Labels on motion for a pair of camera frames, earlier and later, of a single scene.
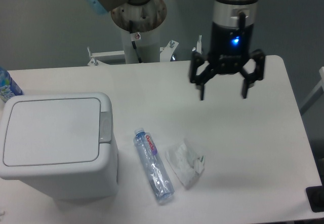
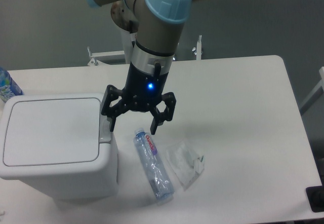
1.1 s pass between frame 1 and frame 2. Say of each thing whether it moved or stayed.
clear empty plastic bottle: stayed
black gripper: moved
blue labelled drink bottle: stayed
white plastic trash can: stayed
